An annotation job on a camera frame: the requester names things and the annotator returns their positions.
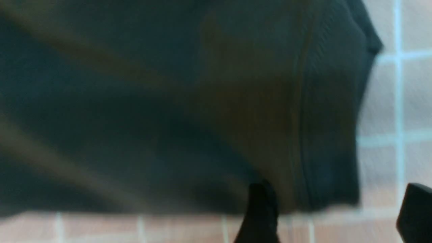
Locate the dark gray long-sleeve shirt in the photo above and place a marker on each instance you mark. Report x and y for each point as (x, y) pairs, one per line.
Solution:
(178, 106)

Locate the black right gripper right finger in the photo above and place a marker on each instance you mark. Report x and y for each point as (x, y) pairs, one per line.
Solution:
(414, 223)

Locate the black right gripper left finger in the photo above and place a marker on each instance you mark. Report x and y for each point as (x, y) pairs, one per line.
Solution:
(260, 221)

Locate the pink checkered tablecloth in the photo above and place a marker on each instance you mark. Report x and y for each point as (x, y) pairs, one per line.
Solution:
(395, 149)

